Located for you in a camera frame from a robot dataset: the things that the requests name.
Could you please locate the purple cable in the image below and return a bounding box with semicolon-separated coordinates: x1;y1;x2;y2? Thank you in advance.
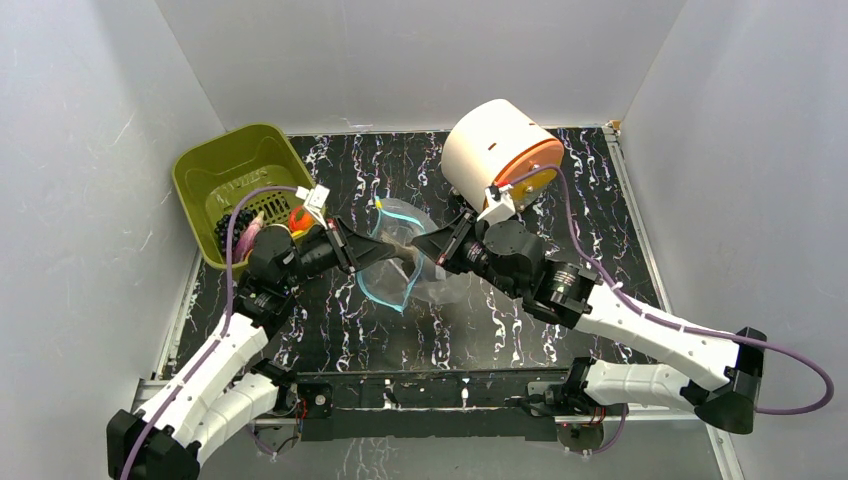
117;185;309;480
506;163;836;417

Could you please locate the clear zip top bag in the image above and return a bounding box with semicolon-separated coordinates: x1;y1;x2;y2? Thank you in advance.
356;197;470;312

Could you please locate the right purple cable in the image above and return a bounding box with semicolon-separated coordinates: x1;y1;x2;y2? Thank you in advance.
506;163;836;417

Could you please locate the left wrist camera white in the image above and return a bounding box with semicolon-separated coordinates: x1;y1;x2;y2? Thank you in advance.
295;184;330;227

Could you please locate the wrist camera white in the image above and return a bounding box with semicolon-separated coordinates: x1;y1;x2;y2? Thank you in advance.
295;184;330;227
477;184;517;225

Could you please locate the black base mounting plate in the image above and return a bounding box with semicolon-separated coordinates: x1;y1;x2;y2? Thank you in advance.
295;368;609;442

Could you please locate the white orange cylindrical appliance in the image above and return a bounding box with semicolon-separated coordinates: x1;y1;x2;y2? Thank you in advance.
440;99;564;213

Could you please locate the olive green plastic basket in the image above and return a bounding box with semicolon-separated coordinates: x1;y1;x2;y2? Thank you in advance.
172;123;316;271

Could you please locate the purple toy eggplant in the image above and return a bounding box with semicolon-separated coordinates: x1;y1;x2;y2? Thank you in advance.
232;212;265;263

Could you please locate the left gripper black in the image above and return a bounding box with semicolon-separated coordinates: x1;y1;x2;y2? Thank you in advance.
281;216;396;290

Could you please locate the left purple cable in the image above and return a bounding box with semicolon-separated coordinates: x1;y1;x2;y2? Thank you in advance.
117;185;309;480

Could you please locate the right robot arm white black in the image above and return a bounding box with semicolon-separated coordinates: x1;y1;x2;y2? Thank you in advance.
411;212;765;434

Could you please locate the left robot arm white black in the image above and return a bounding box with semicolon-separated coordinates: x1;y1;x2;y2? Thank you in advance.
106;218;401;479

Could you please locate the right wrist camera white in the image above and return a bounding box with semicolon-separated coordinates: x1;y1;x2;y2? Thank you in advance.
477;184;517;225

